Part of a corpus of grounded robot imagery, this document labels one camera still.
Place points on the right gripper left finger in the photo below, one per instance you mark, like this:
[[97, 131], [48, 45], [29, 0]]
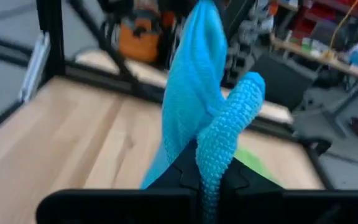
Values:
[[182, 174]]

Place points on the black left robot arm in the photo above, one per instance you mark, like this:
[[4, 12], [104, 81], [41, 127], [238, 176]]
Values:
[[244, 46]]

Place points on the wooden workbench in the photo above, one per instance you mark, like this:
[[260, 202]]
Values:
[[337, 63]]

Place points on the bright green microfiber towel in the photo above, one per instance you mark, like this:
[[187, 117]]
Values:
[[253, 163]]

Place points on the blue microfiber towel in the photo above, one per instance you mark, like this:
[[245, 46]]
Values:
[[194, 77]]

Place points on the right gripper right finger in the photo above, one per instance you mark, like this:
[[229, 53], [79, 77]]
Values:
[[244, 180]]

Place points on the orange shop vacuum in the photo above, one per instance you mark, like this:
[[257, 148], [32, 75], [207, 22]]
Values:
[[138, 40]]

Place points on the black aluminium table frame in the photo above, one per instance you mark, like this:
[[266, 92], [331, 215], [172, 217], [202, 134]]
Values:
[[50, 37]]

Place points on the large black case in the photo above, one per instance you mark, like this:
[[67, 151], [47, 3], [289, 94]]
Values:
[[281, 81]]

